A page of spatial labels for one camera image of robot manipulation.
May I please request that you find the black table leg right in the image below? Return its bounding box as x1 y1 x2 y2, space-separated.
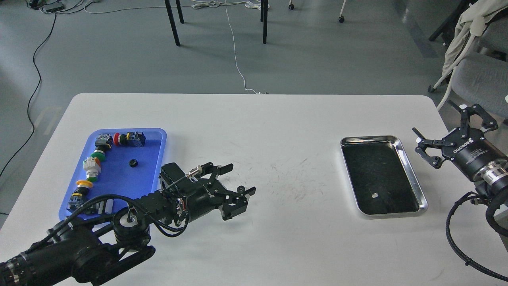
260 0 269 44

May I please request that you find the white orange push button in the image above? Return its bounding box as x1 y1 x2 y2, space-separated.
83 157 102 183

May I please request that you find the black cable on floor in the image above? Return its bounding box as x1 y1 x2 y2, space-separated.
0 12 58 175

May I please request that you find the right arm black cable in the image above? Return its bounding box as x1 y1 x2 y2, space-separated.
445 191 508 282

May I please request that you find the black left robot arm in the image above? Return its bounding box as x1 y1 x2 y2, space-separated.
1 162 256 286

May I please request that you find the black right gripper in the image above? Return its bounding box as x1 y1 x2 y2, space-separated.
412 100 508 182

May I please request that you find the yellow push button switch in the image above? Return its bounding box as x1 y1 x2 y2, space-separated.
66 180 94 212

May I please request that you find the red emergency stop button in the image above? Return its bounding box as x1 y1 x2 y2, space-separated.
113 131 146 148

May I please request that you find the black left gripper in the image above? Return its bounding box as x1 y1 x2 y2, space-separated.
160 162 256 221

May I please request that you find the green push button switch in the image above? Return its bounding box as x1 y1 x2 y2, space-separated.
90 133 113 162

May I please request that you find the grey office chair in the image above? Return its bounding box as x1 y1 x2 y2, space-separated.
437 17 508 124

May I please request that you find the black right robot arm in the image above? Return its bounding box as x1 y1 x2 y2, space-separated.
412 102 508 236

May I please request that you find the silver metal tray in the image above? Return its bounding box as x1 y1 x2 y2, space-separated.
341 135 428 218

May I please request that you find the blue plastic tray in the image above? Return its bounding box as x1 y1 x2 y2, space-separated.
58 128 167 220

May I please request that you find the black table leg left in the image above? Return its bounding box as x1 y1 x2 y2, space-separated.
164 0 180 46

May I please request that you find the black power strip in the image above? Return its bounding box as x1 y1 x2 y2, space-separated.
39 0 65 13

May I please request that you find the black thin table leg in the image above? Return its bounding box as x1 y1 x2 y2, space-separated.
175 0 185 24

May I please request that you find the beige jacket on chair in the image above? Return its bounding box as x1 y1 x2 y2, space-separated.
439 0 508 81

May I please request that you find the white cable on floor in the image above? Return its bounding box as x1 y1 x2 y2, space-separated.
190 0 270 95

